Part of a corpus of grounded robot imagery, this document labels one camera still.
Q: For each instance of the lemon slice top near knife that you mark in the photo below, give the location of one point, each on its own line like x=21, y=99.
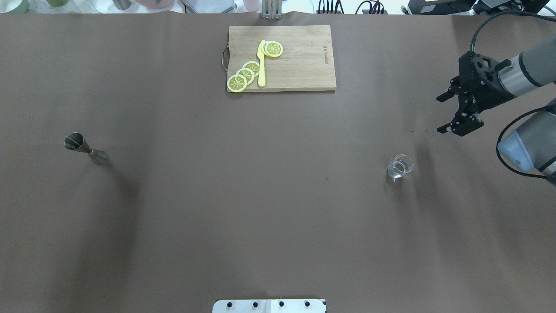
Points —
x=276, y=49

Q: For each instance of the metal bracket at table edge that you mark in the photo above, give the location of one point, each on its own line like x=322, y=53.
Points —
x=271, y=9

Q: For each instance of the clear glass cup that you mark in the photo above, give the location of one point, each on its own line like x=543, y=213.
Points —
x=400, y=166

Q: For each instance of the lemon slice under near knife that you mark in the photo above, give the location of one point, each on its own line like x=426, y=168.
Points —
x=265, y=49

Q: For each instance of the steel jigger measuring cup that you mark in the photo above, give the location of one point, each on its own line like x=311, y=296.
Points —
x=76, y=142

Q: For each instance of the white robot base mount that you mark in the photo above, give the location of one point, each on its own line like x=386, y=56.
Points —
x=270, y=306

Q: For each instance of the wooden cutting board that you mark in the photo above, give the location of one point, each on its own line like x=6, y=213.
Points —
x=307, y=62

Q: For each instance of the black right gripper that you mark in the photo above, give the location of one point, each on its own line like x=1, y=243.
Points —
x=485, y=94

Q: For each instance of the yellow plastic knife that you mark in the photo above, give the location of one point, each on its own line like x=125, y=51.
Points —
x=261, y=57

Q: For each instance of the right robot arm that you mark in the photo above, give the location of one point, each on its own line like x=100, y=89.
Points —
x=526, y=144

